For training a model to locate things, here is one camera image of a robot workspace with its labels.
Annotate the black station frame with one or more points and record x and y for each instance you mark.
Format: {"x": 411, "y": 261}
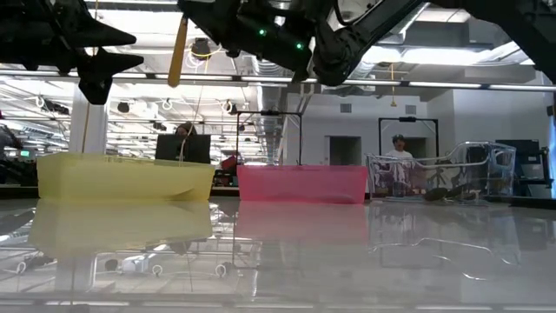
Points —
{"x": 269, "y": 113}
{"x": 408, "y": 119}

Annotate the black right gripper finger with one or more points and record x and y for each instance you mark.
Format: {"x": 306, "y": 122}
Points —
{"x": 204, "y": 15}
{"x": 232, "y": 48}

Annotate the clear plastic bin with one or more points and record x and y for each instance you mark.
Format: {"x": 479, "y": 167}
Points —
{"x": 434, "y": 174}

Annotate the pink plastic bin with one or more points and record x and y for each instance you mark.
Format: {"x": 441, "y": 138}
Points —
{"x": 299, "y": 184}

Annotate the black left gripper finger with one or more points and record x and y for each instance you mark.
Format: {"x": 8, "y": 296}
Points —
{"x": 115, "y": 61}
{"x": 104, "y": 35}

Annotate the person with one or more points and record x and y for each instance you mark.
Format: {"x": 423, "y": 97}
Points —
{"x": 399, "y": 150}
{"x": 186, "y": 129}

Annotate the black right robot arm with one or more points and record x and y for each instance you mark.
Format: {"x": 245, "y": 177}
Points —
{"x": 434, "y": 17}

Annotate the green exit sign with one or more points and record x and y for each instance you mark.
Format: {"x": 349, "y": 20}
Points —
{"x": 24, "y": 153}

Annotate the white glossy work sheet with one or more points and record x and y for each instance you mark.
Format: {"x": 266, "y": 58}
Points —
{"x": 282, "y": 269}

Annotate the black background desk equipment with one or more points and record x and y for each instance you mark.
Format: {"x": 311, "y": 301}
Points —
{"x": 525, "y": 150}

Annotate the long ceiling light strip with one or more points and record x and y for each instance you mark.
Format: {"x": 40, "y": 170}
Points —
{"x": 434, "y": 84}

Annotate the yellow plastic bin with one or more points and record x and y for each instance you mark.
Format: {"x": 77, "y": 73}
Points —
{"x": 121, "y": 180}

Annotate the white building pillar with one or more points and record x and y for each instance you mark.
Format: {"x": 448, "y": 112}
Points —
{"x": 89, "y": 126}

